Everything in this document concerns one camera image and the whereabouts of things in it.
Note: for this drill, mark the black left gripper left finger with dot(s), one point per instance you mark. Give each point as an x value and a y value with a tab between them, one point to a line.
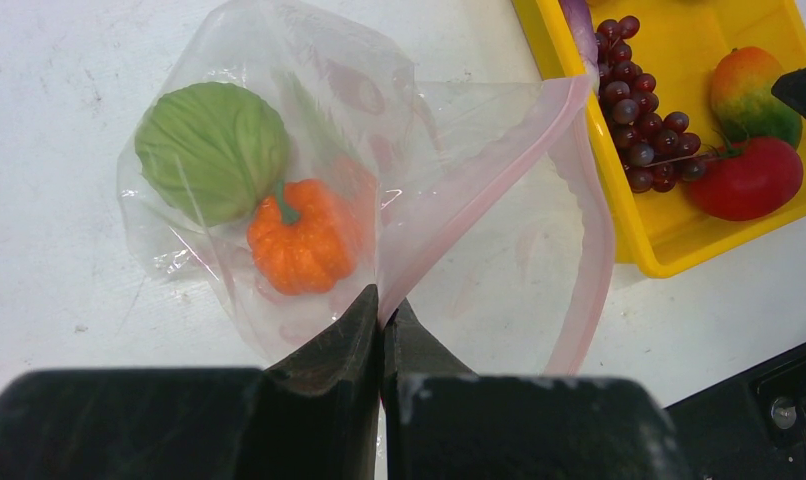
312	415

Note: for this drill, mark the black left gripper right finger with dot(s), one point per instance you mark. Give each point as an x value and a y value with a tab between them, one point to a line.
444	421

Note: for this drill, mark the green orange mango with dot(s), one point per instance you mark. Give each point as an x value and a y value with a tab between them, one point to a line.
741	99

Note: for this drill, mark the red tomato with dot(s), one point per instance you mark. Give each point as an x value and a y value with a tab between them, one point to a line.
760	177

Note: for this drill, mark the yellow plastic tray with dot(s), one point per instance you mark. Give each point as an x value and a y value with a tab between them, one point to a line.
680	43

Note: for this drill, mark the clear zip top bag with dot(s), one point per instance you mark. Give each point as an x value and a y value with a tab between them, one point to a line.
478	204

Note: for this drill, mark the green cabbage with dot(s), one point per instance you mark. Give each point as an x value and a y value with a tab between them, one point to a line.
213	151

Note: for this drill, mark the red grape bunch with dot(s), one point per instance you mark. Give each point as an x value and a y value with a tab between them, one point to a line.
656	152

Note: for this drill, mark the slim purple white eggplant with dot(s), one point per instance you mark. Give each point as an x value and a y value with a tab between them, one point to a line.
578	17

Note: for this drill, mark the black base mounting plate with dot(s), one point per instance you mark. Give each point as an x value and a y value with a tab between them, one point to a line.
749	426

